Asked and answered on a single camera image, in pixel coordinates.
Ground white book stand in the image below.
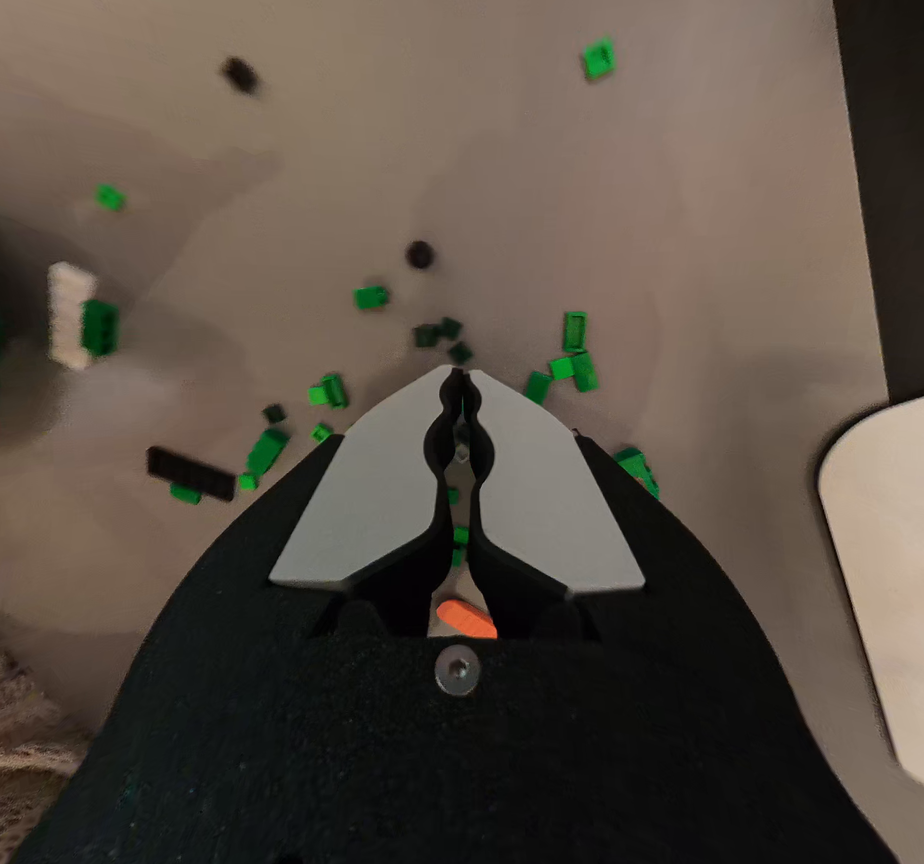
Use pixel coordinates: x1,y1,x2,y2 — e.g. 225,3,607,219
816,395,924,786

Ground person's cream knit sweater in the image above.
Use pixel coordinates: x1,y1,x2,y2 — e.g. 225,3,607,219
0,651,91,864

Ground orange brick separator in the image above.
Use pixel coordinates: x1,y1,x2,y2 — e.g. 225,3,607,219
435,598,499,640

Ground white lego brick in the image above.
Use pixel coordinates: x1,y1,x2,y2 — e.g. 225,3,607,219
47,261,98,370

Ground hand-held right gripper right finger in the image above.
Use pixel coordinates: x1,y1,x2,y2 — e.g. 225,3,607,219
465,369,645,599

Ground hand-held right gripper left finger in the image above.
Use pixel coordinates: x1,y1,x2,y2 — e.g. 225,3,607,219
269,366,463,595

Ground pile of lego pieces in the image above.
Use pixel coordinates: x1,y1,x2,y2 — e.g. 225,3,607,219
169,37,661,569

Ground black lego plate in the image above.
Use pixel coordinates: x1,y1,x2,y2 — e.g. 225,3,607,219
146,445,238,503

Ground green lego brick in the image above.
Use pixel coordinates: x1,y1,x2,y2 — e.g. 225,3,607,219
81,298,120,358

